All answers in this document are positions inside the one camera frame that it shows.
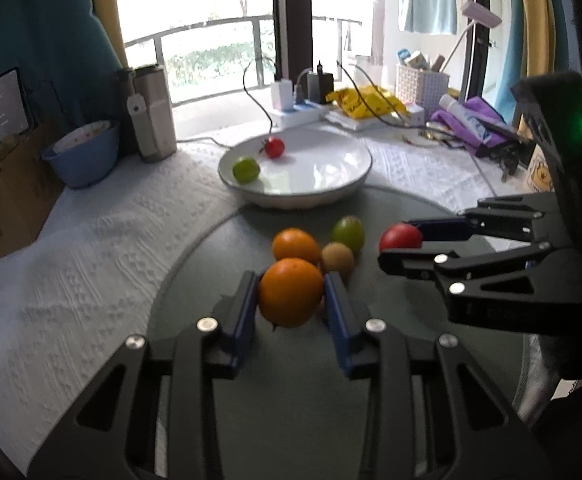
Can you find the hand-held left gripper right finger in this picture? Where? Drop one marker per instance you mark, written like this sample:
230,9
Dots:
338,310

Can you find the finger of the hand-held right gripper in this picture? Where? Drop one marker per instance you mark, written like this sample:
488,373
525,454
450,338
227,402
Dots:
441,228
406,262

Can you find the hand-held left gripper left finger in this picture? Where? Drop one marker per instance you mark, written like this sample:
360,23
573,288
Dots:
243,310

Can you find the large orange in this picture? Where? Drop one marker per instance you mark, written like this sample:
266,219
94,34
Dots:
291,292

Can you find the white plate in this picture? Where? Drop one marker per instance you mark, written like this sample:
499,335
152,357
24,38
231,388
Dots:
311,170

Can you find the yellow printed box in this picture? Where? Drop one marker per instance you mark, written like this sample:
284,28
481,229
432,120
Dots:
539,172

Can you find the brown kiwi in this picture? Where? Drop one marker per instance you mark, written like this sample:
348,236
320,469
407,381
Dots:
337,257

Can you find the green lime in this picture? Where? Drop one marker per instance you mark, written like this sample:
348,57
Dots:
349,232
246,170

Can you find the grey round mat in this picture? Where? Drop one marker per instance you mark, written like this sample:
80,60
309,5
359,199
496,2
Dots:
251,240

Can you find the bunch of keys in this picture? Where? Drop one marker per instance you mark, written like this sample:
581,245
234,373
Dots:
508,165

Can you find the small orange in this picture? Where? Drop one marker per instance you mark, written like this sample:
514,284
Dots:
295,244

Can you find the purple pouch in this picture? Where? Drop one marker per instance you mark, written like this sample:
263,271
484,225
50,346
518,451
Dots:
476,132

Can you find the white toothpaste tube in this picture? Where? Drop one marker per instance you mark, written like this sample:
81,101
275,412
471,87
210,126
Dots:
463,114

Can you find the small white box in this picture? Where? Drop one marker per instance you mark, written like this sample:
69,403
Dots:
416,112

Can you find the white perforated basket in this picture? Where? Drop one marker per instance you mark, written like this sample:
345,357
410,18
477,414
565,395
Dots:
422,85

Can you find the yellow plastic bag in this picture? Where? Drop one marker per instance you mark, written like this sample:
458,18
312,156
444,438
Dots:
366,102

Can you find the white textured tablecloth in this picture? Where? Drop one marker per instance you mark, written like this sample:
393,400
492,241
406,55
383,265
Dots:
96,260

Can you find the red tomato with stem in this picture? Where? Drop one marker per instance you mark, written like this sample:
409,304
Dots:
274,147

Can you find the white power strip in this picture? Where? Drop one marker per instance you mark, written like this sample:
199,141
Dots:
297,113

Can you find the black charger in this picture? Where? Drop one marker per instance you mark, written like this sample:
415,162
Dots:
320,88

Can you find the white desk lamp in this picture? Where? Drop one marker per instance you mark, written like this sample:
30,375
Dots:
473,22

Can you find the white charger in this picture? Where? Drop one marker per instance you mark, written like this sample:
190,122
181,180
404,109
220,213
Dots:
283,94

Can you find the steel thermos tumbler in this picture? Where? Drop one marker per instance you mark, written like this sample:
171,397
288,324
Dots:
155,120

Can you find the blue bowl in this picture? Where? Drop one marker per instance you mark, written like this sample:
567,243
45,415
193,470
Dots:
83,165

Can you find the white paper tag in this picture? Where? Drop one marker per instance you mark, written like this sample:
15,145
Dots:
138,106

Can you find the white patterned bowl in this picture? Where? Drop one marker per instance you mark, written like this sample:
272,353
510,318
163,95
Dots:
83,135

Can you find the cardboard box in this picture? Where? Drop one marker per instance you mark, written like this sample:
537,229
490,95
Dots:
8,195

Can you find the balcony railing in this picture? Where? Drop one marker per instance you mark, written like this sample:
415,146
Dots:
211,45

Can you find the tablet screen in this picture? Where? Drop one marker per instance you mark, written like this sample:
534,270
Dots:
2,105

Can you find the yellow curtain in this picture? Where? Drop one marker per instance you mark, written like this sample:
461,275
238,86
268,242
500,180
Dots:
105,5

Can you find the teal curtain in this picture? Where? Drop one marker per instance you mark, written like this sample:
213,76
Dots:
46,35

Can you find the dark window post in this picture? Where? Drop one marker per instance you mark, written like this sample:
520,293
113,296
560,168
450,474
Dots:
291,15

